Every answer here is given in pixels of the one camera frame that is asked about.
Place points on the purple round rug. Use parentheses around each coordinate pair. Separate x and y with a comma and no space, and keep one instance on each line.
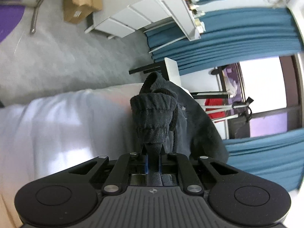
(9,18)

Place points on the white tripod stand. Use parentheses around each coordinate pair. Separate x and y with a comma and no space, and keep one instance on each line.
(241,106)

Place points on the teal curtain right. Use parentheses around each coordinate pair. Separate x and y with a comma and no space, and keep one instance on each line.
(277,158)

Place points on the dark window frame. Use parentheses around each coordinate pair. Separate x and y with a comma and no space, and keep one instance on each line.
(274,85)

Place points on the dark grey hooded sweatshirt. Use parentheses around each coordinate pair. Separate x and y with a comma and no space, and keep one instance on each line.
(174,132)

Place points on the white drawer desk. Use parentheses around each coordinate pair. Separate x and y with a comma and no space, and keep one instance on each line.
(122,17)

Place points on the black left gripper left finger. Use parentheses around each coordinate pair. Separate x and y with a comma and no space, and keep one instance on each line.
(67,197)

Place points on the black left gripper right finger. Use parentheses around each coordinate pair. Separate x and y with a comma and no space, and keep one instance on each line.
(219,195)

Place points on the teal curtain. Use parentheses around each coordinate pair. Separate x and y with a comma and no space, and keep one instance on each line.
(231,36)
(277,158)

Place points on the brown cardboard box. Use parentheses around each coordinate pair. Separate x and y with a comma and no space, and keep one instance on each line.
(75,11)

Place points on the teal curtain left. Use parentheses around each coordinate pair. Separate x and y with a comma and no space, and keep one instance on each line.
(231,36)

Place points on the metal chair leg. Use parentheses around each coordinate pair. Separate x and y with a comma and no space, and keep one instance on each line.
(35,16)

